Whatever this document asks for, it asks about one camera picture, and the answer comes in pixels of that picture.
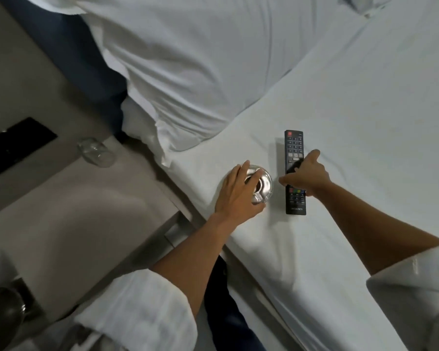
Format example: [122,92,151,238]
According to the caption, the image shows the person's right hand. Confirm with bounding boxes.
[279,149,332,198]

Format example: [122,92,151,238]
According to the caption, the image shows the person's left hand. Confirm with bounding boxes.
[214,160,267,225]

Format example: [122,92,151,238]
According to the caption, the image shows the round silver metal ashtray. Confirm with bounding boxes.
[244,164,274,206]

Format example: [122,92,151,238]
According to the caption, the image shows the black remote control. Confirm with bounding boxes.
[284,129,307,216]

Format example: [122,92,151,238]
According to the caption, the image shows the person's left forearm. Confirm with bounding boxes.
[151,212,244,318]

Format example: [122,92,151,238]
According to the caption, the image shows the person's right forearm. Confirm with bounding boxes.
[311,181,439,276]

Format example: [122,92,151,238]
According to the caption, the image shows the white bed sheet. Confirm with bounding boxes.
[121,0,439,351]

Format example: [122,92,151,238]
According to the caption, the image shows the dark blue trousers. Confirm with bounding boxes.
[204,255,267,351]

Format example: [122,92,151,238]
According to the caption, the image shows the large white pillow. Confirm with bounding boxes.
[33,0,351,168]

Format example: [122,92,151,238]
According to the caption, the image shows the white long-sleeved shirt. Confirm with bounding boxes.
[73,243,439,351]

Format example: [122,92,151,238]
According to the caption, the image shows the clear drinking glass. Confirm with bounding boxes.
[77,137,117,168]

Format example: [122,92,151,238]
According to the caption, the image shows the grey bedside table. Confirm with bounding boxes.
[0,135,194,326]

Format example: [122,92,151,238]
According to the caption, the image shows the dark blue headboard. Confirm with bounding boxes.
[0,0,129,143]

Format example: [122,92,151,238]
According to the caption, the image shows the dark round bin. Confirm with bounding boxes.
[0,287,26,351]

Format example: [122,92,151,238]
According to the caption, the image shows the black switch panel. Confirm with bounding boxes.
[0,117,58,183]

